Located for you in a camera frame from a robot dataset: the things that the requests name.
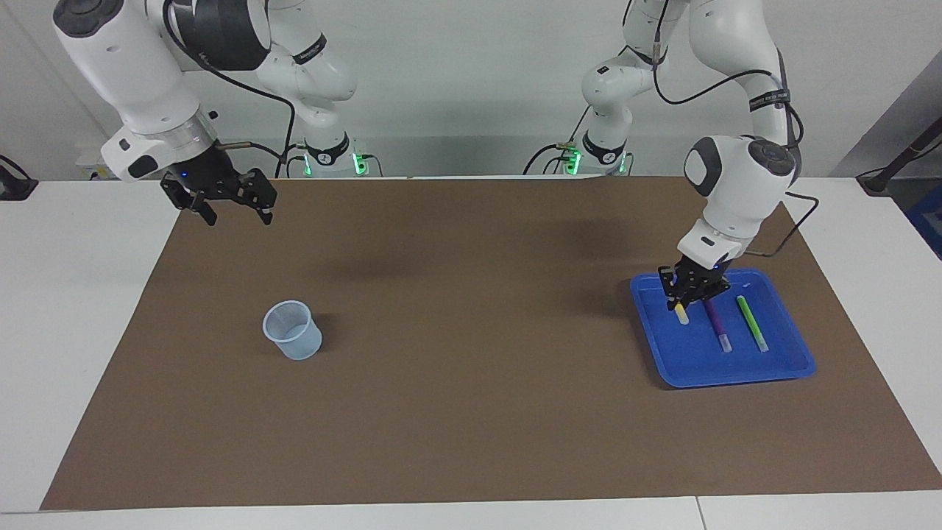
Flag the translucent plastic cup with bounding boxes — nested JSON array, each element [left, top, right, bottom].
[[263, 300, 323, 361]]

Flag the black base cables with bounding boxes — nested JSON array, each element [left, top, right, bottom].
[[523, 107, 593, 176], [275, 142, 384, 179]]

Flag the white wall socket box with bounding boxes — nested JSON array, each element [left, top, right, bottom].
[[75, 144, 157, 180]]

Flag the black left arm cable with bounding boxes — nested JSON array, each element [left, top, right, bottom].
[[626, 0, 821, 258]]

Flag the black stand with pole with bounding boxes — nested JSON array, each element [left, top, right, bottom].
[[857, 118, 942, 197]]

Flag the blue plastic tray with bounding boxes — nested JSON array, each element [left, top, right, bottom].
[[630, 268, 816, 389]]

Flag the purple pen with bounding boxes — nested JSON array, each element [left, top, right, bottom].
[[704, 300, 734, 353]]

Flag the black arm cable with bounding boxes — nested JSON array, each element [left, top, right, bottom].
[[162, 0, 304, 179], [626, 0, 821, 258]]

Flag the white wall cable duct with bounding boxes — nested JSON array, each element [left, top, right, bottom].
[[0, 7, 117, 148]]

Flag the black clamp mount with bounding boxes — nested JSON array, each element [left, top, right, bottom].
[[0, 155, 39, 202]]

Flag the blue box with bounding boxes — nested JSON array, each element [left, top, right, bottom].
[[907, 184, 942, 260]]

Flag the black right base cables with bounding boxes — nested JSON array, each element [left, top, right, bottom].
[[275, 142, 384, 179]]

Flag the green pen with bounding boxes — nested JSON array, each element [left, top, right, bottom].
[[736, 295, 771, 353]]

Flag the black left base cables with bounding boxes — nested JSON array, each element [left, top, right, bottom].
[[523, 107, 593, 176]]

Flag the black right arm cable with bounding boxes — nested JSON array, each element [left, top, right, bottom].
[[162, 0, 304, 179]]

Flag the brown table mat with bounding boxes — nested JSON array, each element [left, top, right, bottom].
[[40, 175, 942, 511]]

